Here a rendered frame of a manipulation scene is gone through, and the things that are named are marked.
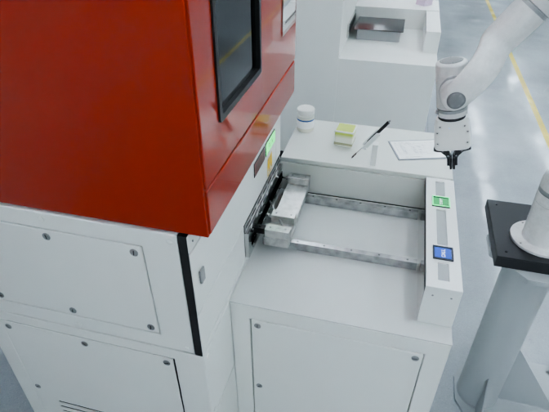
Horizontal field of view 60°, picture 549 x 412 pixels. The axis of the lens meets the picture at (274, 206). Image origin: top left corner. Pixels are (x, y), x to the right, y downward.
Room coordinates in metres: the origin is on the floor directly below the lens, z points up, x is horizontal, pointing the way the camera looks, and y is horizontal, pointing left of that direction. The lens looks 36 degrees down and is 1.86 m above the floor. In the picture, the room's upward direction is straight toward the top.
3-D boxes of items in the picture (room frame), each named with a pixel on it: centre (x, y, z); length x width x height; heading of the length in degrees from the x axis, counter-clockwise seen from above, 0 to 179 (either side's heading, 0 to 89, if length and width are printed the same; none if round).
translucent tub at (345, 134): (1.66, -0.28, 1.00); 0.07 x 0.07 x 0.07; 71
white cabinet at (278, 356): (1.35, -0.30, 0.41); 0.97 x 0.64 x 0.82; 165
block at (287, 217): (1.28, -0.03, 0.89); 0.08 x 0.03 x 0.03; 75
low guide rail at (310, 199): (1.43, -0.27, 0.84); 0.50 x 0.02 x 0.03; 75
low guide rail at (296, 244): (1.17, -0.20, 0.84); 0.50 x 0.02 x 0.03; 75
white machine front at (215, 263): (1.17, 0.09, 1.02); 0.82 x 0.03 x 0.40; 165
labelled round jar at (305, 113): (1.78, -0.13, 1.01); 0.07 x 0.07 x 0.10
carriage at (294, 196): (1.35, -0.05, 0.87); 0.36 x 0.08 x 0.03; 165
